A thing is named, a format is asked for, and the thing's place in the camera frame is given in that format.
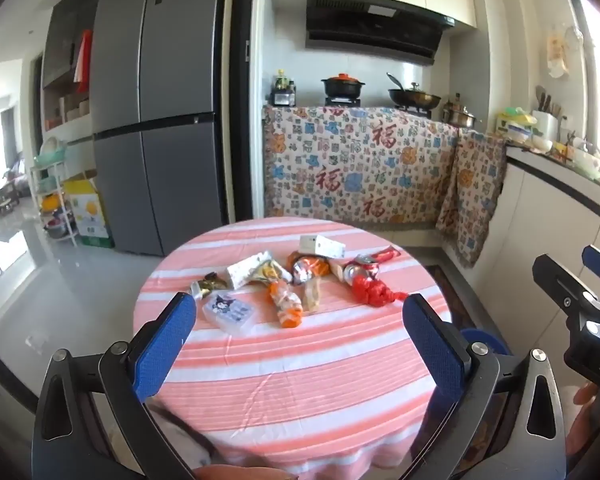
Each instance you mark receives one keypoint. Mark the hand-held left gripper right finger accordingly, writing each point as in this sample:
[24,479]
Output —
[437,347]

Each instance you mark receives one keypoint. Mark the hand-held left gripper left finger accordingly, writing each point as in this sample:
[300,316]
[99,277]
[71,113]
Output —
[162,345]

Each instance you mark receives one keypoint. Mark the blue plastic basket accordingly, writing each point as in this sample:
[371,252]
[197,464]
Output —
[485,336]

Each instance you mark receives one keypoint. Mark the clear plastic cartoon box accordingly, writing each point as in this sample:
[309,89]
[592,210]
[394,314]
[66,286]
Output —
[227,312]

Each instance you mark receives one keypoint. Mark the gold wrapper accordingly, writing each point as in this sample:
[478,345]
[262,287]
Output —
[207,284]

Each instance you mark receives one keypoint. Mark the red knotted ornament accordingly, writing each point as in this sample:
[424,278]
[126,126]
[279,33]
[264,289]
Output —
[377,292]

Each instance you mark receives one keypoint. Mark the crushed red can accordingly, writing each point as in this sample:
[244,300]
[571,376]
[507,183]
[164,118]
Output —
[360,269]

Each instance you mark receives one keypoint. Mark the white floral paper box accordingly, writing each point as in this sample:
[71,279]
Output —
[245,271]

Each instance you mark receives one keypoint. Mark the small white carton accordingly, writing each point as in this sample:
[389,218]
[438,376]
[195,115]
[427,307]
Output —
[336,270]

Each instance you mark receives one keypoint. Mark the orange clear snack packet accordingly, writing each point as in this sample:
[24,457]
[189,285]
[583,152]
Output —
[286,305]

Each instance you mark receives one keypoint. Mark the yellow snack wrapper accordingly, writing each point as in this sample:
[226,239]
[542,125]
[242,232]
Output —
[272,271]

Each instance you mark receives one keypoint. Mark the beige snack packet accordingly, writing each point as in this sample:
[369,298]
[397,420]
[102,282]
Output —
[311,296]

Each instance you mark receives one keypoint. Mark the white milk carton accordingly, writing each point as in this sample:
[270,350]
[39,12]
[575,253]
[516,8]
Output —
[325,246]

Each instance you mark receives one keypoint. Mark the orange foil chip bag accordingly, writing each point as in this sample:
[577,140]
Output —
[307,266]

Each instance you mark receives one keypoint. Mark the person's right hand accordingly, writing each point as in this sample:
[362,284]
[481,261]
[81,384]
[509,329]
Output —
[587,393]

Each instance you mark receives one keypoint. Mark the person's left hand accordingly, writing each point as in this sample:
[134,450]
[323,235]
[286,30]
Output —
[240,475]

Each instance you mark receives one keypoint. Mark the white lower cabinets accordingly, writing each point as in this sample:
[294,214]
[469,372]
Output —
[530,210]

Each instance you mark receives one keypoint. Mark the small printed cloth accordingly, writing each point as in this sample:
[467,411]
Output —
[472,200]

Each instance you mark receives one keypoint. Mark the round table, striped cloth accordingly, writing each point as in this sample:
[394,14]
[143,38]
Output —
[305,360]

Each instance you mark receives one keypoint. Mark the white utensil holder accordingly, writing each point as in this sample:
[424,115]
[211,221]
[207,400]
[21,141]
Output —
[545,127]

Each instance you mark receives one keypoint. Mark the yellow green cardboard box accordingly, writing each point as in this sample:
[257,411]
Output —
[87,215]

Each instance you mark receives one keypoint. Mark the stack of plastic bowls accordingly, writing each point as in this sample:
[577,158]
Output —
[515,122]

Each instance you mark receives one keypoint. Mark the steel pot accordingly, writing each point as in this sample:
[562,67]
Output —
[457,117]

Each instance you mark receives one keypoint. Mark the large printed cloth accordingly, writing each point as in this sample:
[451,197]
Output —
[355,170]

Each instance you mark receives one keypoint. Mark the hanging cream cloth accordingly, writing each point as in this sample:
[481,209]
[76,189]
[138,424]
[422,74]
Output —
[560,52]

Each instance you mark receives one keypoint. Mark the white shelf rack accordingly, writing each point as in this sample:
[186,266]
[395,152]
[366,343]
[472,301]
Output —
[50,160]

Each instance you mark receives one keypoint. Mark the black wok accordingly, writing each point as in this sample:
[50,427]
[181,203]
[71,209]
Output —
[414,97]

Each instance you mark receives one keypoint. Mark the grey refrigerator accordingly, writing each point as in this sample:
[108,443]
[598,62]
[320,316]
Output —
[170,110]

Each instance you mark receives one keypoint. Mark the black gas stove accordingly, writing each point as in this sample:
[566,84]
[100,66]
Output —
[342,101]

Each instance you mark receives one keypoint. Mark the black pot orange lid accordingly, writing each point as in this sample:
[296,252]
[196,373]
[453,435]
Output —
[341,87]

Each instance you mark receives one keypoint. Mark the yellow capped oil bottle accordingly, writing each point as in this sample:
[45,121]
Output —
[280,82]

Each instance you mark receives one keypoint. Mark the red hanging cloth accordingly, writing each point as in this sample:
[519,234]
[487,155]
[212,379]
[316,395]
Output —
[83,60]

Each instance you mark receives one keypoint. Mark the black range hood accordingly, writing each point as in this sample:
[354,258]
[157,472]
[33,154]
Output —
[370,35]

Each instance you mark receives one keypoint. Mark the wall shelf unit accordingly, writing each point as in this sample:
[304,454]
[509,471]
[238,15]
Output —
[65,60]

